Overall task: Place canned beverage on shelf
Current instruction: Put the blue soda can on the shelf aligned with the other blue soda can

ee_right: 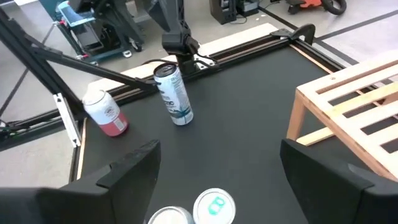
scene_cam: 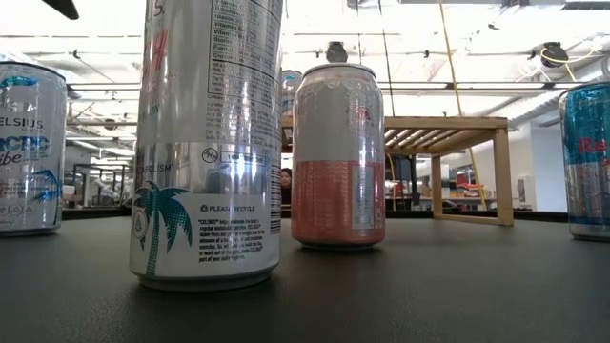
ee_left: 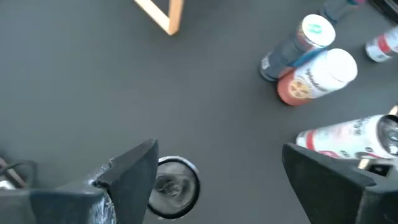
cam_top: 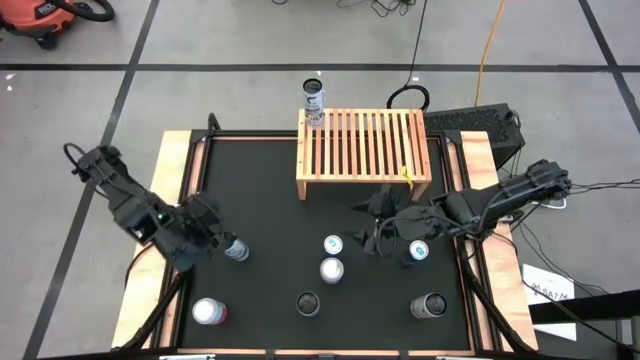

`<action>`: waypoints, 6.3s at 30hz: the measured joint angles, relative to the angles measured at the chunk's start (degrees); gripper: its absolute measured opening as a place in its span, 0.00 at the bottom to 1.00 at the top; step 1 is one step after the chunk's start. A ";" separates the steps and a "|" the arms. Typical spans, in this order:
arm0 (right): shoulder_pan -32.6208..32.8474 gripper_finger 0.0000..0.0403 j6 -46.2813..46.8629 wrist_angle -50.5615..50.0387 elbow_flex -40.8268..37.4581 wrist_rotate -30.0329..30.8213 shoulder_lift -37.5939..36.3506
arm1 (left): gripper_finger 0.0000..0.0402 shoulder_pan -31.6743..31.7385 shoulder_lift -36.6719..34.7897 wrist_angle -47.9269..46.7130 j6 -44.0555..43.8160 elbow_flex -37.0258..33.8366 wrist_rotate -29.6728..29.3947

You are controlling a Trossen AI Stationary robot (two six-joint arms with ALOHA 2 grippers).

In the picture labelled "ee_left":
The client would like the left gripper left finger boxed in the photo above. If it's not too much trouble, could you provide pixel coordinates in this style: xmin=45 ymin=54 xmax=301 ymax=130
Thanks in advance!
xmin=91 ymin=138 xmax=160 ymax=224

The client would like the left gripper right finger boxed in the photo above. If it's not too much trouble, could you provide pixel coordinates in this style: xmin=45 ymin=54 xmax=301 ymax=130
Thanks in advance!
xmin=281 ymin=142 xmax=379 ymax=224

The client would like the white blue slim can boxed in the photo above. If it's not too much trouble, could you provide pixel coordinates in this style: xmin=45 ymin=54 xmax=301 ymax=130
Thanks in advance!
xmin=146 ymin=155 xmax=201 ymax=220

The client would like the white pink can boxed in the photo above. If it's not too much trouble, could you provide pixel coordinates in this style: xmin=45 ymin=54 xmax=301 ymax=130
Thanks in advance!
xmin=276 ymin=48 xmax=358 ymax=107

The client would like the teal slim can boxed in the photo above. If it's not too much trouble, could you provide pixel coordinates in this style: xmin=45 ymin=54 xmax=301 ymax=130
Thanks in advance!
xmin=259 ymin=14 xmax=336 ymax=82
xmin=317 ymin=0 xmax=366 ymax=26

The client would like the grey can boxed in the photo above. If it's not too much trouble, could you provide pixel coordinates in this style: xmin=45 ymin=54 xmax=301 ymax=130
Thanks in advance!
xmin=365 ymin=26 xmax=398 ymax=63

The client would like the wooden slatted shelf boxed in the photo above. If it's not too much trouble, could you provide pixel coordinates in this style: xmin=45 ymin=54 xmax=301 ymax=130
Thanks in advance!
xmin=133 ymin=0 xmax=185 ymax=36

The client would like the black table frame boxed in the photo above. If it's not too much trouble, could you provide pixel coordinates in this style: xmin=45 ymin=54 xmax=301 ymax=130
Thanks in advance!
xmin=368 ymin=0 xmax=398 ymax=24

